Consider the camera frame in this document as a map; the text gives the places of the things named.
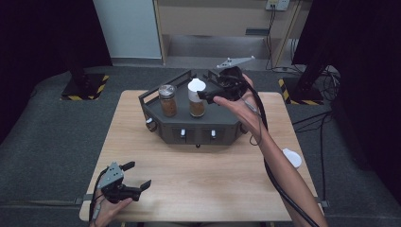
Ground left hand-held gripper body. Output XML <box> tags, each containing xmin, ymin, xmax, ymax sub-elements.
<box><xmin>96</xmin><ymin>161</ymin><xmax>142</xmax><ymax>204</ymax></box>

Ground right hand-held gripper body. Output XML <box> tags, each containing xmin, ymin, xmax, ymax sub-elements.
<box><xmin>216</xmin><ymin>56</ymin><xmax>255</xmax><ymax>102</ymax></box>

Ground glass spice jar white lid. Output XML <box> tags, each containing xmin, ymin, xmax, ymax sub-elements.
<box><xmin>187</xmin><ymin>78</ymin><xmax>207</xmax><ymax>118</ymax></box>

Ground dark grey spice rack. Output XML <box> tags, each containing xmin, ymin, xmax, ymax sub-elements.
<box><xmin>137</xmin><ymin>69</ymin><xmax>250</xmax><ymax>147</ymax></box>

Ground glass spice jar silver lid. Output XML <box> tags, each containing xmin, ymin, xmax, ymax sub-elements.
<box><xmin>158</xmin><ymin>83</ymin><xmax>178</xmax><ymax>118</ymax></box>

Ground person's right hand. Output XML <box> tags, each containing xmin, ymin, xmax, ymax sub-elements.
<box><xmin>213</xmin><ymin>74</ymin><xmax>270</xmax><ymax>145</ymax></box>

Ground person's left hand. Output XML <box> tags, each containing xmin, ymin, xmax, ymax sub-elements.
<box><xmin>89</xmin><ymin>197</ymin><xmax>133</xmax><ymax>227</ymax></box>

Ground wooden cabinet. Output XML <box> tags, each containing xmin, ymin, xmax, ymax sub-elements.
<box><xmin>152</xmin><ymin>0</ymin><xmax>305</xmax><ymax>69</ymax></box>

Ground black stand striped base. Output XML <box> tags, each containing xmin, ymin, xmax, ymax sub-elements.
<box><xmin>60</xmin><ymin>31</ymin><xmax>111</xmax><ymax>101</ymax></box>
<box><xmin>277</xmin><ymin>46</ymin><xmax>342</xmax><ymax>106</ymax></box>

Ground white power outlet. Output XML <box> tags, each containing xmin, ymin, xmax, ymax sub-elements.
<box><xmin>265</xmin><ymin>0</ymin><xmax>291</xmax><ymax>11</ymax></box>

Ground white round cap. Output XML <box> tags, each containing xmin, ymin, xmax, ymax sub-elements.
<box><xmin>282</xmin><ymin>148</ymin><xmax>303</xmax><ymax>170</ymax></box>

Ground white panel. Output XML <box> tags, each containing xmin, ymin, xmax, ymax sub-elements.
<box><xmin>93</xmin><ymin>0</ymin><xmax>163</xmax><ymax>60</ymax></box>

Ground dark curtain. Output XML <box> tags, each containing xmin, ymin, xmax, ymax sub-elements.
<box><xmin>291</xmin><ymin>0</ymin><xmax>401</xmax><ymax>202</ymax></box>
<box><xmin>0</xmin><ymin>0</ymin><xmax>113</xmax><ymax>145</ymax></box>

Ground thin black cable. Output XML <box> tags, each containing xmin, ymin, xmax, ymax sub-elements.
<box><xmin>89</xmin><ymin>167</ymin><xmax>108</xmax><ymax>223</ymax></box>

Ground thin grey wire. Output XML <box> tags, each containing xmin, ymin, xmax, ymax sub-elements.
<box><xmin>242</xmin><ymin>97</ymin><xmax>264</xmax><ymax>147</ymax></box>

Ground grey table bracket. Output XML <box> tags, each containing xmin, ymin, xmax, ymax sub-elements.
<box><xmin>74</xmin><ymin>193</ymin><xmax>96</xmax><ymax>206</ymax></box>
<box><xmin>314</xmin><ymin>196</ymin><xmax>331</xmax><ymax>209</ymax></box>

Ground black outlet cables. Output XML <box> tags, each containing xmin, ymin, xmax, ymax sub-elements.
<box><xmin>264</xmin><ymin>5</ymin><xmax>299</xmax><ymax>73</ymax></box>

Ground thick black cable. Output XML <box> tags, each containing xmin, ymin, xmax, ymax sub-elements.
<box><xmin>240</xmin><ymin>74</ymin><xmax>321</xmax><ymax>227</ymax></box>

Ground black floor cables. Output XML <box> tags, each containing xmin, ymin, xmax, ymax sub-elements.
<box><xmin>291</xmin><ymin>67</ymin><xmax>343</xmax><ymax>202</ymax></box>

